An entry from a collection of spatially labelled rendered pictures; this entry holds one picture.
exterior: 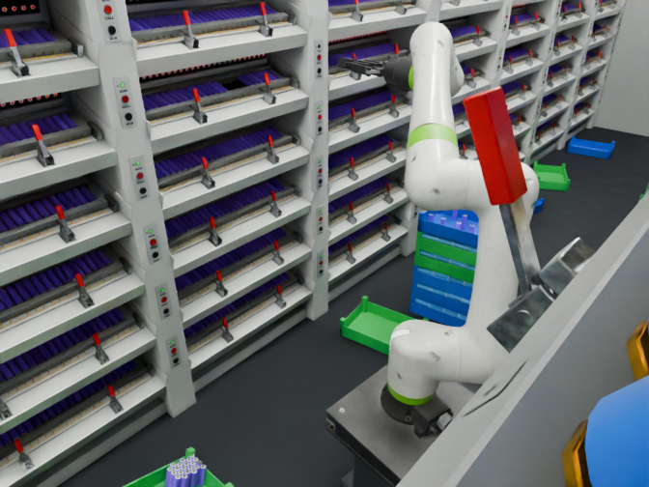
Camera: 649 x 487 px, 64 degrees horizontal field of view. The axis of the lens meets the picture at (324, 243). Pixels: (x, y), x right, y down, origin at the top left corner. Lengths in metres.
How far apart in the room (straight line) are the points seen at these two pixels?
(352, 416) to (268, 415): 0.54
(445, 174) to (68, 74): 0.85
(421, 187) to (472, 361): 0.42
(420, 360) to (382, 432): 0.23
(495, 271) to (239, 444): 1.02
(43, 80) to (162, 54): 0.30
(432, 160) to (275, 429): 1.08
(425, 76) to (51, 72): 0.84
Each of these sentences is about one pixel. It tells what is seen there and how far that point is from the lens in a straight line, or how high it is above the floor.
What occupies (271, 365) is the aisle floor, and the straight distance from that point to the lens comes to 2.05.
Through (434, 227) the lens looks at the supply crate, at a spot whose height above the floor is 0.44.
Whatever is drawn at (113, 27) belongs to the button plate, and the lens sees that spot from 1.37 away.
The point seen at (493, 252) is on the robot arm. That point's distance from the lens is 1.20.
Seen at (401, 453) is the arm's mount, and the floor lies 0.34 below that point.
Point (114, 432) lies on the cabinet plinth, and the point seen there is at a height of 0.05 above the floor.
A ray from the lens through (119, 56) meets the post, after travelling 1.39.
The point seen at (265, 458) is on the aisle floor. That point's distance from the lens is 1.77.
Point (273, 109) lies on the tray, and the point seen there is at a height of 0.94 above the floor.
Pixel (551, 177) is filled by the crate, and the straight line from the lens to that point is 3.90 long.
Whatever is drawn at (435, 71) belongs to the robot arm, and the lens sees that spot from 1.34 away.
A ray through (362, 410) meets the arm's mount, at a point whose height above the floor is 0.35.
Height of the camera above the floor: 1.40
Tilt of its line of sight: 30 degrees down
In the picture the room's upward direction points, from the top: straight up
